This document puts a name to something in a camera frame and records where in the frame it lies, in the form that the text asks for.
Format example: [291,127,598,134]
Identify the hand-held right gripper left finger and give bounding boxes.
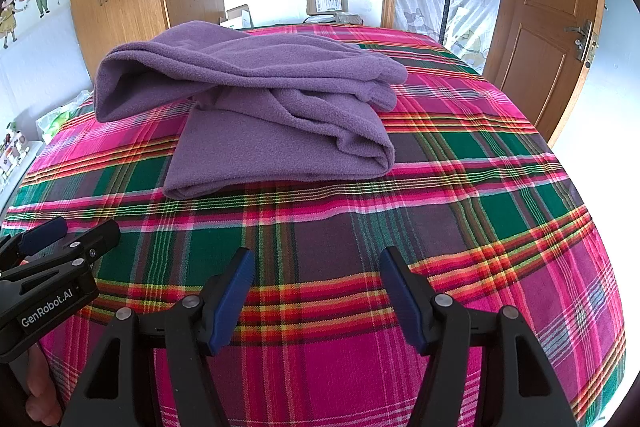
[61,248,256,427]

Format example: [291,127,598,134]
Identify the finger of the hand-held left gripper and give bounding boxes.
[0,216,68,269]
[0,219,122,283]

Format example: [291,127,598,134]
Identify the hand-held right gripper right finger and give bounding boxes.
[378,247,578,427]

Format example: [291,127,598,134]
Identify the purple fleece pants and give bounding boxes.
[93,21,409,201]

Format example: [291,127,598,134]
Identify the person's left hand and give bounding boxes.
[25,342,64,427]

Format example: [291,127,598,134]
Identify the pile of small toiletries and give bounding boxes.
[0,121,29,192]

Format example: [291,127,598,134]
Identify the pink green plaid bed sheet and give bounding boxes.
[0,24,628,427]

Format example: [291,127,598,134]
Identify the green tissue pack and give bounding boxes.
[35,91,94,144]

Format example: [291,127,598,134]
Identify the white box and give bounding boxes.
[226,4,253,29]

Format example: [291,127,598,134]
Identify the wooden door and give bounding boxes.
[482,0,608,148]

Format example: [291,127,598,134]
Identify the metal door handle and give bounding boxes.
[565,21,599,68]

